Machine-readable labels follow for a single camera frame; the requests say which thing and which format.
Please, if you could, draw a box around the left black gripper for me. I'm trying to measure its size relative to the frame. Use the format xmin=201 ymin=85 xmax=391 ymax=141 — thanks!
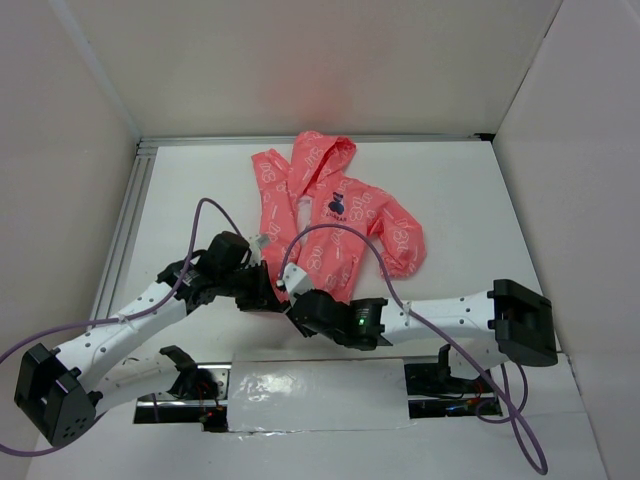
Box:
xmin=218 ymin=260 xmax=282 ymax=313

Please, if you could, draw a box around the pink hooded kids jacket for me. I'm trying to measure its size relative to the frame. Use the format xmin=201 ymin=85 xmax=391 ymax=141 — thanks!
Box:
xmin=251 ymin=131 xmax=427 ymax=303

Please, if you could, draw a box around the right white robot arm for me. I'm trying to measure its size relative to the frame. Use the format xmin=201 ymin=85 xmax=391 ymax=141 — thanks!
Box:
xmin=287 ymin=279 xmax=558 ymax=392

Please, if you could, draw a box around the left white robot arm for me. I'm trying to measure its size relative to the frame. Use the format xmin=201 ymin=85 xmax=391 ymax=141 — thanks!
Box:
xmin=14 ymin=231 xmax=278 ymax=448

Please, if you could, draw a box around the white taped base cover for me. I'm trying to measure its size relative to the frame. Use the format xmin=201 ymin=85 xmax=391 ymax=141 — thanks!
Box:
xmin=227 ymin=359 xmax=410 ymax=433

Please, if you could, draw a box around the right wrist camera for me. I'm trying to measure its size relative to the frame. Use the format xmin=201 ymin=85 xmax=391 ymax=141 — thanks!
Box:
xmin=276 ymin=263 xmax=314 ymax=297

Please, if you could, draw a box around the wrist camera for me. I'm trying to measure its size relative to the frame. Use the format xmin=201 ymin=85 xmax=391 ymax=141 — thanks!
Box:
xmin=276 ymin=263 xmax=314 ymax=297
xmin=248 ymin=234 xmax=271 ymax=255

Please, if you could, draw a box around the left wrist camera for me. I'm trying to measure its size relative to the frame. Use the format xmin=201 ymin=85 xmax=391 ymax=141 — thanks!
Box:
xmin=248 ymin=234 xmax=271 ymax=255

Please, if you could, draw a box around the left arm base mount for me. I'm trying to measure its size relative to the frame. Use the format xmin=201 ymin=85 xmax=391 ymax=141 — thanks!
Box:
xmin=133 ymin=346 xmax=231 ymax=433

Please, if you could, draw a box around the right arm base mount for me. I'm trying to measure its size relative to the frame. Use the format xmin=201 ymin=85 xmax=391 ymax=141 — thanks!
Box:
xmin=404 ymin=345 xmax=502 ymax=419

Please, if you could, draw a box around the aluminium frame rail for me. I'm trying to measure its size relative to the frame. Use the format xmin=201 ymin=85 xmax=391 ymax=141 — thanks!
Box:
xmin=93 ymin=135 xmax=508 ymax=318

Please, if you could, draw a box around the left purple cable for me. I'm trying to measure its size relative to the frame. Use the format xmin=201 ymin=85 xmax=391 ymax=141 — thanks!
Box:
xmin=0 ymin=198 xmax=256 ymax=457

